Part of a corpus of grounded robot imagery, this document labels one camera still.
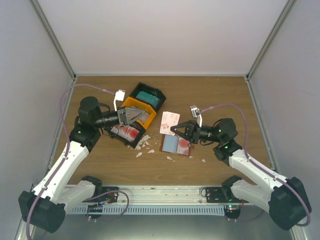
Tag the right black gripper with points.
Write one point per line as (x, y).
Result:
(192, 133)

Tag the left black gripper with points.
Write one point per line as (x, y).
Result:
(127, 120)

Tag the white red credit card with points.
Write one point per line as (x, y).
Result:
(183, 147)

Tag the brown leather card holder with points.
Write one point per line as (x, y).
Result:
(169, 145)

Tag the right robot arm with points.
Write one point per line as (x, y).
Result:
(284, 199)

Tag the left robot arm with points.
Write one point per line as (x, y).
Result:
(46, 205)

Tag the orange bin white cards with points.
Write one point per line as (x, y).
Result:
(142, 109)

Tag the red white card stack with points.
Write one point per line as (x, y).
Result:
(128, 133)

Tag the teal card stack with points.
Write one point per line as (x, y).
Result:
(148, 98)

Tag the black bin teal cards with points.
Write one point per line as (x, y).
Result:
(152, 90)

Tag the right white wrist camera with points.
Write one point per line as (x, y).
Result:
(196, 114)

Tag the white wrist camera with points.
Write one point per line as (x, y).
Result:
(118, 97)
(196, 114)

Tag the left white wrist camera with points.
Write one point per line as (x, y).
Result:
(118, 97)

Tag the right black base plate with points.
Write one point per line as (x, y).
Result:
(214, 195)

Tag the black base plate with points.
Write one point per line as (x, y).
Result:
(214, 195)
(109, 198)

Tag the aluminium front rail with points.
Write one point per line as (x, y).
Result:
(162, 195)

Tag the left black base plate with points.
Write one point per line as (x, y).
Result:
(109, 198)

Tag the grey slotted cable duct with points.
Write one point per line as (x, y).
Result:
(197, 210)

